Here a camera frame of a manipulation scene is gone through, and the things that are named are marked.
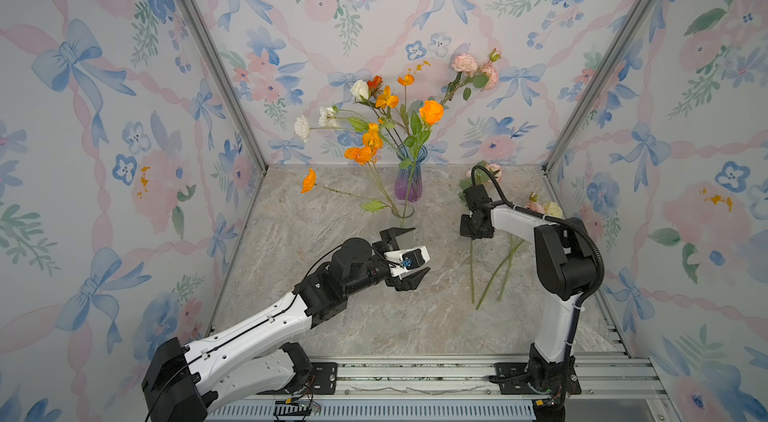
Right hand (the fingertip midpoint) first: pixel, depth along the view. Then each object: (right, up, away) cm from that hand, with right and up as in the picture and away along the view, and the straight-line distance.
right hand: (469, 228), depth 102 cm
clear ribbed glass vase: (-23, +7, -17) cm, 29 cm away
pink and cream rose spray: (+27, +7, -2) cm, 28 cm away
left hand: (-21, 0, -34) cm, 40 cm away
